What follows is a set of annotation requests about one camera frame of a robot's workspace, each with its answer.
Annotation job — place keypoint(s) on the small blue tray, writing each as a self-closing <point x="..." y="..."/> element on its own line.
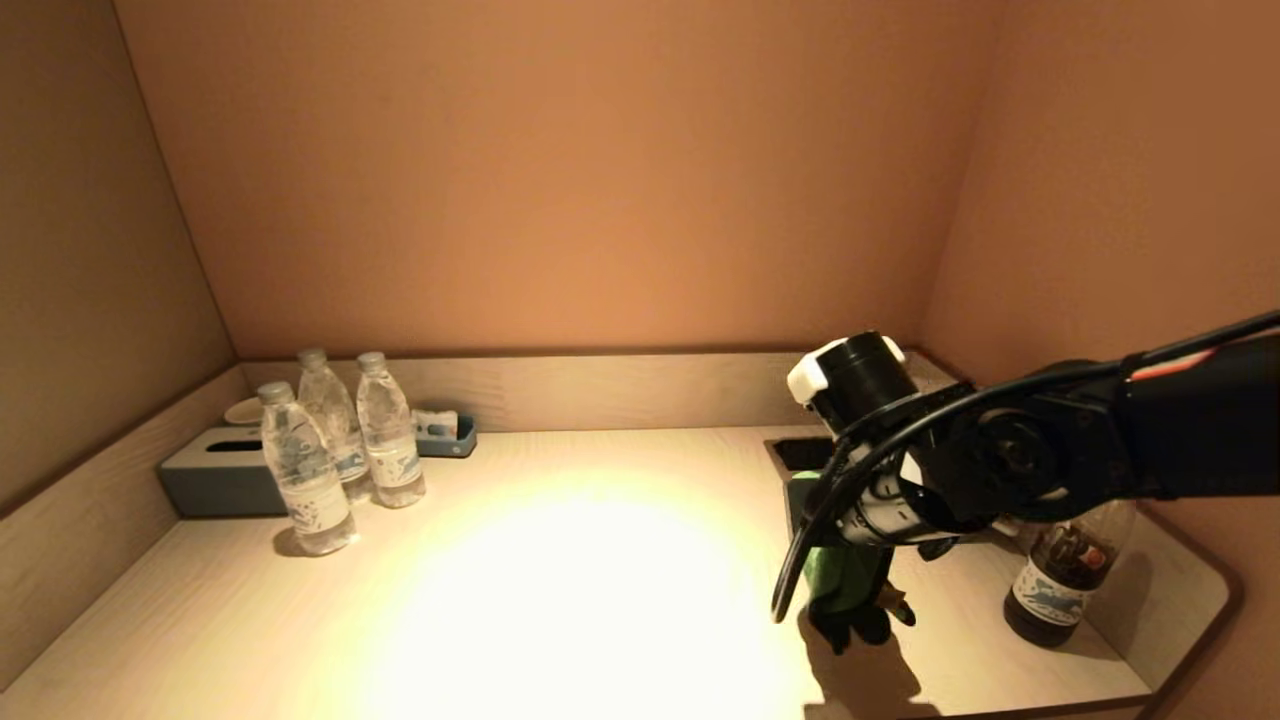
<point x="455" y="445"/>

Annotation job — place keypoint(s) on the white sachet packets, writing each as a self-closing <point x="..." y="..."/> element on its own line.
<point x="432" y="422"/>

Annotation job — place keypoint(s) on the dark tea bottle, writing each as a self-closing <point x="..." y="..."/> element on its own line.
<point x="1060" y="590"/>

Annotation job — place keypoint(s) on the green cloth with black backing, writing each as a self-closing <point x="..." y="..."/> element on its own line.
<point x="845" y="580"/>

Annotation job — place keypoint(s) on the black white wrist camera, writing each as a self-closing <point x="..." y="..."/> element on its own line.
<point x="860" y="375"/>

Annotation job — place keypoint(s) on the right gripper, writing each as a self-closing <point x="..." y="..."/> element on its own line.
<point x="890" y="515"/>

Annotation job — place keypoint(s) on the clear water bottle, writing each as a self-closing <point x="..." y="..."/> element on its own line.
<point x="305" y="480"/>
<point x="325" y="410"/>
<point x="390" y="440"/>

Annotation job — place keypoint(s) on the blue-grey tissue box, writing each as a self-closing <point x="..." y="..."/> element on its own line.
<point x="215" y="480"/>

